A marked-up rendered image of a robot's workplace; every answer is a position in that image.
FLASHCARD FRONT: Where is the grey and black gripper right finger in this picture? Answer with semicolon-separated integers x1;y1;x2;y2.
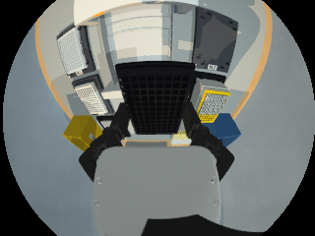
182;102;234;181

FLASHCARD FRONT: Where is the blue bin with label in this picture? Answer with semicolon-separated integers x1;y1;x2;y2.
202;113;241;147

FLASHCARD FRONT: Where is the yellow open-top bin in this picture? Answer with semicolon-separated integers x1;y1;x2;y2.
63;115;102;151

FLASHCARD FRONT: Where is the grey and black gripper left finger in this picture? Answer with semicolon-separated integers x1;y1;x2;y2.
79;102;130;181

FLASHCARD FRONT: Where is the grey flat mat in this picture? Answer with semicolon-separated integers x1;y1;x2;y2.
39;0;266;140

